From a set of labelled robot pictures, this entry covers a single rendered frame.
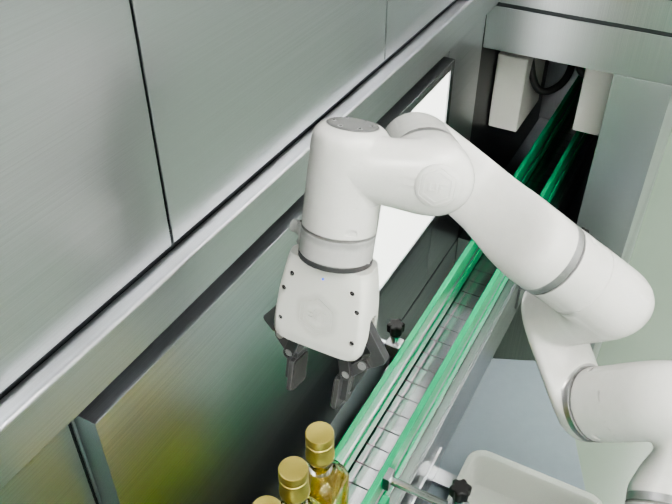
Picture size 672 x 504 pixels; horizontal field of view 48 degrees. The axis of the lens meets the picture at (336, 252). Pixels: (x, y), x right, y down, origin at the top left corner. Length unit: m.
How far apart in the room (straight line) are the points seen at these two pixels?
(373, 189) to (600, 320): 0.28
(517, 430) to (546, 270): 0.73
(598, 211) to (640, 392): 0.92
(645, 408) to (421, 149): 0.35
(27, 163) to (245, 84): 0.29
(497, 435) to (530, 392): 0.13
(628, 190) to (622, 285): 0.88
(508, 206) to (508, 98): 1.00
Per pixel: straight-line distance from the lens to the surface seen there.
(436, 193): 0.68
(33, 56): 0.59
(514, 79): 1.76
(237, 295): 0.86
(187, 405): 0.86
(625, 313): 0.82
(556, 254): 0.76
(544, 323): 0.87
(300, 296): 0.75
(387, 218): 1.25
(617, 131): 1.62
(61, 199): 0.64
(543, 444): 1.45
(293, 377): 0.82
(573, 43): 1.56
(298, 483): 0.86
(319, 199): 0.69
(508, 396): 1.51
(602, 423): 0.87
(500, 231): 0.79
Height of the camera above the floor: 1.87
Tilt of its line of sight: 39 degrees down
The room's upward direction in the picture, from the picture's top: straight up
